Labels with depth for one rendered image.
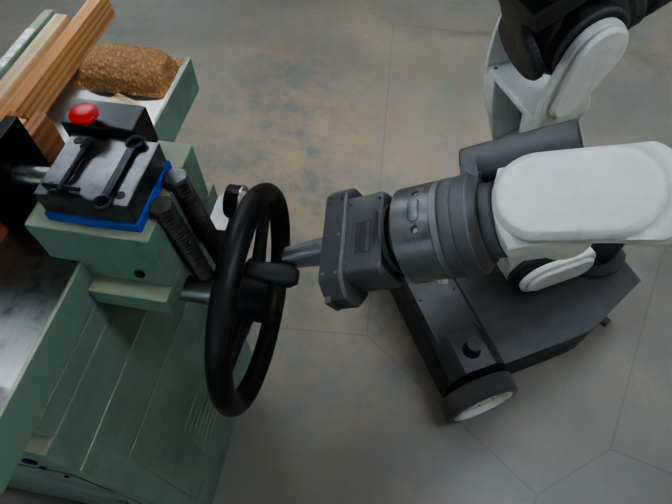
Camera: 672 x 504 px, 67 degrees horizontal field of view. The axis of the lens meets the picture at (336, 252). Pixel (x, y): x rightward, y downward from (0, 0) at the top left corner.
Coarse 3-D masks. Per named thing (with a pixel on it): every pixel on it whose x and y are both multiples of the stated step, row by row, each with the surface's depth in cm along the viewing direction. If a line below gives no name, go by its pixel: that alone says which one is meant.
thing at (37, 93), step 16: (96, 0) 77; (80, 16) 75; (96, 16) 77; (112, 16) 81; (64, 32) 72; (80, 32) 74; (96, 32) 77; (64, 48) 71; (80, 48) 74; (48, 64) 68; (64, 64) 71; (80, 64) 74; (32, 80) 67; (48, 80) 68; (64, 80) 72; (16, 96) 65; (32, 96) 66; (48, 96) 69; (0, 112) 63; (32, 112) 66
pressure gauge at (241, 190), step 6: (228, 186) 89; (234, 186) 89; (240, 186) 90; (246, 186) 91; (228, 192) 88; (234, 192) 88; (240, 192) 88; (246, 192) 93; (228, 198) 88; (234, 198) 88; (240, 198) 90; (222, 204) 89; (228, 204) 88; (234, 204) 88; (228, 210) 89; (234, 210) 89; (228, 216) 90
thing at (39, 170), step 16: (0, 128) 54; (16, 128) 55; (0, 144) 53; (16, 144) 55; (32, 144) 58; (0, 160) 53; (16, 160) 56; (32, 160) 58; (0, 176) 54; (16, 176) 55; (32, 176) 55; (0, 192) 54; (16, 192) 56; (32, 192) 59; (0, 208) 54; (16, 208) 57; (16, 224) 57
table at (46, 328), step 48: (96, 96) 71; (192, 96) 78; (0, 288) 54; (48, 288) 54; (96, 288) 57; (144, 288) 57; (0, 336) 51; (48, 336) 52; (0, 384) 48; (48, 384) 53; (0, 432) 47; (0, 480) 48
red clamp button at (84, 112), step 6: (72, 108) 51; (78, 108) 51; (84, 108) 51; (90, 108) 51; (96, 108) 51; (72, 114) 51; (78, 114) 51; (84, 114) 51; (90, 114) 51; (96, 114) 51; (72, 120) 50; (78, 120) 50; (84, 120) 50; (90, 120) 51
